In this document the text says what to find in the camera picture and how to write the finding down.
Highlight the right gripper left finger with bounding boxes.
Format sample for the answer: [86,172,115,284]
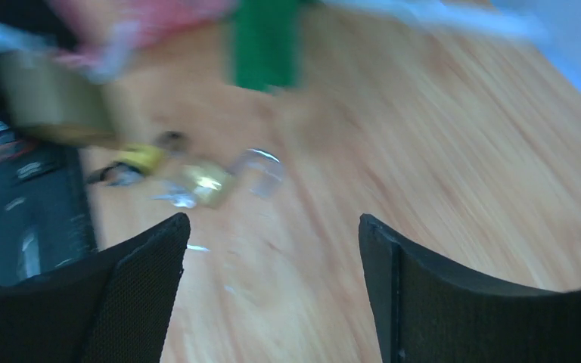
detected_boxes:
[0,213,191,362]

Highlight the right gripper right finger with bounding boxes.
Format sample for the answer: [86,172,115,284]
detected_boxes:
[359,214,581,363]

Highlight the brass padlock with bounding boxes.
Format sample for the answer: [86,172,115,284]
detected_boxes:
[0,51,120,149]
[152,148,285,209]

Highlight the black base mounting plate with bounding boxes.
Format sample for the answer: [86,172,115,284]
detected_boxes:
[0,120,98,286]

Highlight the yellow black padlock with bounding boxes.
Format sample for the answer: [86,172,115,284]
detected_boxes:
[85,131,188,187]

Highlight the pink patterned garment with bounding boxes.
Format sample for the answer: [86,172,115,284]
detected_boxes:
[55,1,237,83]

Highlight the green garment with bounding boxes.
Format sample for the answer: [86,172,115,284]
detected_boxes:
[231,0,303,92]

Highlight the white metal clothes rack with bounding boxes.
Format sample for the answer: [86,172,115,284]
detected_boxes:
[327,1,548,42]

